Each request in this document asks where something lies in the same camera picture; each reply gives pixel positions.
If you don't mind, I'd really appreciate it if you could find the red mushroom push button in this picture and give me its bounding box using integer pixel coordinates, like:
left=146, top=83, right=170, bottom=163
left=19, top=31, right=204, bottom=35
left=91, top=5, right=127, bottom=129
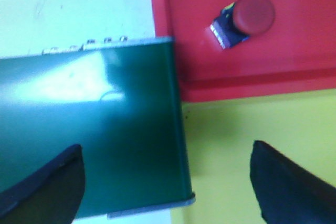
left=210, top=0, right=276, bottom=49

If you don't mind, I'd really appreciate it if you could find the red tray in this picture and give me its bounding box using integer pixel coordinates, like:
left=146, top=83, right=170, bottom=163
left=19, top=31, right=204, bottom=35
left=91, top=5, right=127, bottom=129
left=152, top=0, right=335, bottom=102

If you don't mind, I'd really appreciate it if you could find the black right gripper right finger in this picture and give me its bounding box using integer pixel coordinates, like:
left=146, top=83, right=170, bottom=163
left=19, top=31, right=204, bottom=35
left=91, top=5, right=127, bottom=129
left=250, top=141, right=335, bottom=223

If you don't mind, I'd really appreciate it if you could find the yellow tray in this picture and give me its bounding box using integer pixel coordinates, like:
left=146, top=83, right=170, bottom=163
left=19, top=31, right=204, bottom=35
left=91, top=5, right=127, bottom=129
left=171, top=89, right=335, bottom=223

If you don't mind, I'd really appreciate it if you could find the green conveyor belt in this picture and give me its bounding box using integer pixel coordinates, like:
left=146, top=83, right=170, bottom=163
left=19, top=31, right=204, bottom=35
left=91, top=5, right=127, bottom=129
left=1, top=37, right=195, bottom=217

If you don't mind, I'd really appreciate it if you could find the aluminium conveyor frame rail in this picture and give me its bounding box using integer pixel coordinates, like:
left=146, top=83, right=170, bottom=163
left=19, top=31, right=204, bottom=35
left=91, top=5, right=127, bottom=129
left=47, top=37, right=195, bottom=219

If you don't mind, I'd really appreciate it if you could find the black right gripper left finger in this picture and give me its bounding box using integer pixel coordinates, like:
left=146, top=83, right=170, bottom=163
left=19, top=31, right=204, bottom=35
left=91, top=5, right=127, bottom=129
left=1, top=144, right=86, bottom=223

